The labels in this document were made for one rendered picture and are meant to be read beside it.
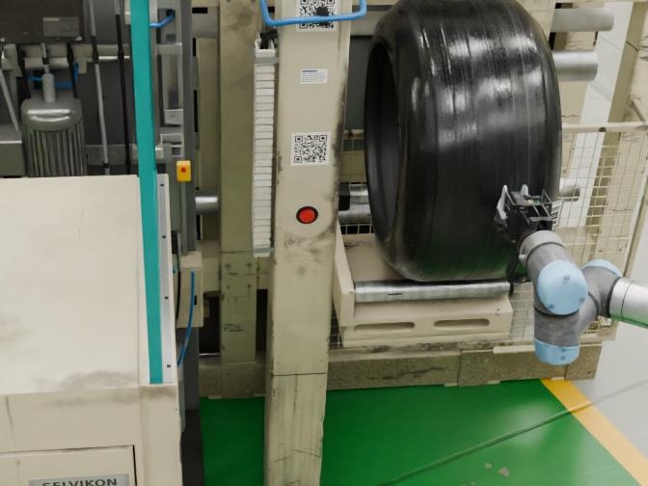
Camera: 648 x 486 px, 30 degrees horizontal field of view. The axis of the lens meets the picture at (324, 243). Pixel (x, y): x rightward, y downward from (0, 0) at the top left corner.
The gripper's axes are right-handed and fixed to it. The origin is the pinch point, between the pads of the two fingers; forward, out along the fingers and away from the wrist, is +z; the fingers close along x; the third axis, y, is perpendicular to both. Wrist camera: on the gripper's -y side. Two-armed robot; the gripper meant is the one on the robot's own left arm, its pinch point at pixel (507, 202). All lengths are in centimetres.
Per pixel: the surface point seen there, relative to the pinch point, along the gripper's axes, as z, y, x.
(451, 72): 11.5, 21.2, 9.7
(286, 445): 31, -80, 36
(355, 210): 46, -25, 20
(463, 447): 68, -115, -18
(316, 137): 20.9, 4.7, 32.8
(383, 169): 50, -17, 13
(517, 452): 65, -115, -33
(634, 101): 79, -15, -56
